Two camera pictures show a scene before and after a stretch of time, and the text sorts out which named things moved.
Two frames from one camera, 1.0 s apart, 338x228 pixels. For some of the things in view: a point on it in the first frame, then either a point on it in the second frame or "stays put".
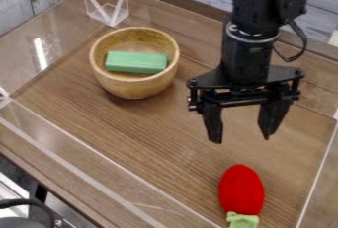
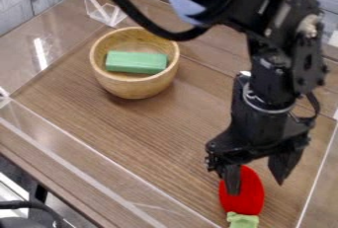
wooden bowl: [134, 60] stays put
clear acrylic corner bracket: [107, 13] stays put
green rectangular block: [136, 62] stays put
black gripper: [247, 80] → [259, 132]
